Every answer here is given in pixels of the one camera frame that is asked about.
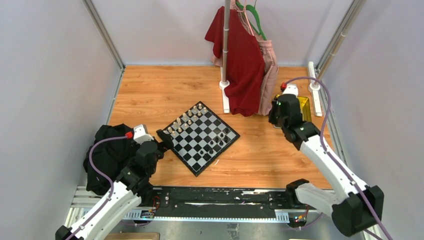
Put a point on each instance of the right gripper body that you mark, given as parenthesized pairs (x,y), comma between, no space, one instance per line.
(275,118)

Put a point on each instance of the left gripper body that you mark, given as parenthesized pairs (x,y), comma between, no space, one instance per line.
(161,148)

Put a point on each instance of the black and white chessboard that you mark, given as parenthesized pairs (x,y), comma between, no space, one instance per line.
(199,137)

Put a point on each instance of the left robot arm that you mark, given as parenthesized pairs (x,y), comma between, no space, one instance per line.
(130,188)

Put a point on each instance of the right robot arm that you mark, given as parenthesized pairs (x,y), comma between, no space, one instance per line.
(354,206)

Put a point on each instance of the yellow tray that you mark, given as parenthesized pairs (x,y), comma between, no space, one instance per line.
(289,110)

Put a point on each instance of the pink garment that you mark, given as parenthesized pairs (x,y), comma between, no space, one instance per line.
(215,35)

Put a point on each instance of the black cloth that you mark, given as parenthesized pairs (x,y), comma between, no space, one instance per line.
(109,157)

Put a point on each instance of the white rack base foot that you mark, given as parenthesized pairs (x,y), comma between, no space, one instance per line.
(222,85)

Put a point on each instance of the red shirt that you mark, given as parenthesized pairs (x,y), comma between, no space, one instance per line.
(245,69)

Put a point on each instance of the green hanger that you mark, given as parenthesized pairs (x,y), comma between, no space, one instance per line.
(252,10)

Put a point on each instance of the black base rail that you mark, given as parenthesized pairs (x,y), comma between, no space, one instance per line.
(183,203)

